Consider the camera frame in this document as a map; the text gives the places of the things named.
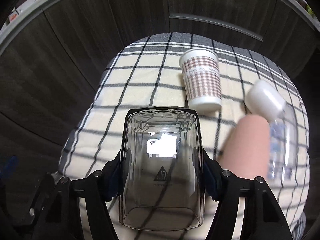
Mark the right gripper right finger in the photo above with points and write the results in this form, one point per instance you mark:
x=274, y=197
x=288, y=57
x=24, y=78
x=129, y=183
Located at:
x=263, y=217

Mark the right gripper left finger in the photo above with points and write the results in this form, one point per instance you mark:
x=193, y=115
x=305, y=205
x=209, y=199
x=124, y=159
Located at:
x=59, y=217

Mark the clear smoky glass cup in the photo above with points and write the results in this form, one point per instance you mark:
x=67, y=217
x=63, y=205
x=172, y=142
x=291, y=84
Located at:
x=161, y=170

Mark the pink plastic cup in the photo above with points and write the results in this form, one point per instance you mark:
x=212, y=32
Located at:
x=247, y=151

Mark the white plastic cup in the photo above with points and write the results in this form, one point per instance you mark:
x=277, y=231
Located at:
x=264, y=100

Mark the patterned white paper cup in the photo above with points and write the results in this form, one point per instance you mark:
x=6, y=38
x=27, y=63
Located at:
x=201, y=77

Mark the clear plastic jar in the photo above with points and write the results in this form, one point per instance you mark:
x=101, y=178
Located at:
x=283, y=145

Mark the checkered white cloth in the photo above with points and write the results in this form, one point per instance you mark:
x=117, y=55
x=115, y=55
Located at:
x=147, y=73

